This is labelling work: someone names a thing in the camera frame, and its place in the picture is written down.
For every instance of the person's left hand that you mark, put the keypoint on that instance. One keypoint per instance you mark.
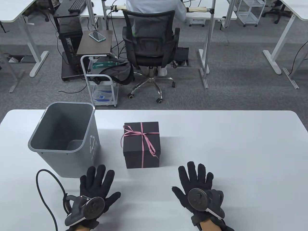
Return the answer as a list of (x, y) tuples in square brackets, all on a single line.
[(96, 179)]

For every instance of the person's right hand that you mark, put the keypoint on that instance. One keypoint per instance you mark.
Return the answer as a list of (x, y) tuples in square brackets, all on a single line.
[(195, 178)]

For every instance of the black gift box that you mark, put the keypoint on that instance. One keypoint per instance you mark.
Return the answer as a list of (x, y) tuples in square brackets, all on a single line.
[(134, 142)]

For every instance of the pink ribbon bow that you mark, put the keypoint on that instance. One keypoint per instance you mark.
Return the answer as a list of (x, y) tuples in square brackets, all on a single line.
[(142, 144)]

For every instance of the person's right forearm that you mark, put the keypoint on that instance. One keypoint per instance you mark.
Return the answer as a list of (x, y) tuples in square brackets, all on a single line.
[(208, 226)]

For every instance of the person's left forearm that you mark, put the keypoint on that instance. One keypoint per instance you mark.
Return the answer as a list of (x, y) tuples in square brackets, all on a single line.
[(84, 227)]

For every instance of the black floor box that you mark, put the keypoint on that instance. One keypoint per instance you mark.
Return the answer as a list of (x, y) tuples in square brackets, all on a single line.
[(181, 54)]

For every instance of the grey white right hand controller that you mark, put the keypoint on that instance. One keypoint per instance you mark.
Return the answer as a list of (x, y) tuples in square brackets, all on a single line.
[(198, 199)]

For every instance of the grey plastic trash bin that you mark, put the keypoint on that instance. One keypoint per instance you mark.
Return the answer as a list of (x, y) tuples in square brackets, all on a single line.
[(72, 163)]

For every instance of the blue white packet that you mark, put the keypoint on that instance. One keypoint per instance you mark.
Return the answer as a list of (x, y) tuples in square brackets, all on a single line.
[(102, 96)]

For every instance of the white rolling cart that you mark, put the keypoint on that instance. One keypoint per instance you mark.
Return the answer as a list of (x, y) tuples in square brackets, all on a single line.
[(113, 89)]

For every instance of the grey backpack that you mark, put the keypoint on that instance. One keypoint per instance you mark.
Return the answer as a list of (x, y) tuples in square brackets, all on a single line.
[(115, 71)]

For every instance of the green bottle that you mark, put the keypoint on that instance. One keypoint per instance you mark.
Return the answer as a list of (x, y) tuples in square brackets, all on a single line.
[(105, 64)]

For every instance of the black mesh office chair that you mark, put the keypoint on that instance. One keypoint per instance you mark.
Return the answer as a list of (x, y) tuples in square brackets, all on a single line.
[(146, 61)]

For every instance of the grey desk leg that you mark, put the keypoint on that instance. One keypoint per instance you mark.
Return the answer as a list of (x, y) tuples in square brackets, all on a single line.
[(14, 79)]

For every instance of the dark brown side table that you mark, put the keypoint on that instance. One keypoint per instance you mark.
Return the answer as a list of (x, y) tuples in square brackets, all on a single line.
[(96, 47)]

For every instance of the smartphone with teal case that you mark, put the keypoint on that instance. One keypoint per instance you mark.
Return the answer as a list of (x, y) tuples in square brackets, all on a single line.
[(97, 36)]

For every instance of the white power strip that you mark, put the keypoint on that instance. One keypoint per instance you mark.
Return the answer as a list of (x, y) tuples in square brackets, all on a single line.
[(14, 59)]

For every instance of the black computer tower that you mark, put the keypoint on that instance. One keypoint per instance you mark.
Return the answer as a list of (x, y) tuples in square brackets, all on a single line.
[(69, 36)]

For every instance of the white cart base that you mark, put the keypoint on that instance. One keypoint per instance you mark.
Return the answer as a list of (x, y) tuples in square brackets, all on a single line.
[(197, 22)]

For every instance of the white desk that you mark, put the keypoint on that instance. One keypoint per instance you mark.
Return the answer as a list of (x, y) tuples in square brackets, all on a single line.
[(303, 6), (223, 13), (12, 9)]

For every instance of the black computer stand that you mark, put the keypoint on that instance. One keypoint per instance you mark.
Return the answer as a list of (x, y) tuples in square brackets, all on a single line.
[(65, 9)]

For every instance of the black keyboard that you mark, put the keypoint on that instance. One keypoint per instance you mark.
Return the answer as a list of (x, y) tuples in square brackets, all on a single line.
[(77, 6)]

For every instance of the black swivel chair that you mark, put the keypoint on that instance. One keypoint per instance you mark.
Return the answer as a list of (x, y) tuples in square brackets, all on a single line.
[(276, 12)]

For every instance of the aluminium floor rail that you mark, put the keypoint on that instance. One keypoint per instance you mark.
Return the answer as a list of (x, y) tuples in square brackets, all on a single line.
[(291, 78)]

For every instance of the aluminium frame post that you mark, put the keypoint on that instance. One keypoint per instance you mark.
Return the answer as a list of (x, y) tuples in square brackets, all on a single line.
[(208, 36)]

